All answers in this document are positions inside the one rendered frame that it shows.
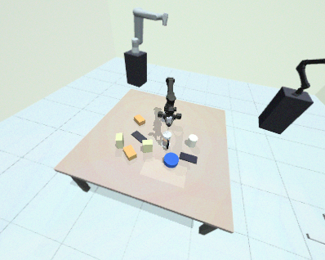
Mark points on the tan block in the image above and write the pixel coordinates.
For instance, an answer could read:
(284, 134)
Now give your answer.
(129, 152)
(139, 119)

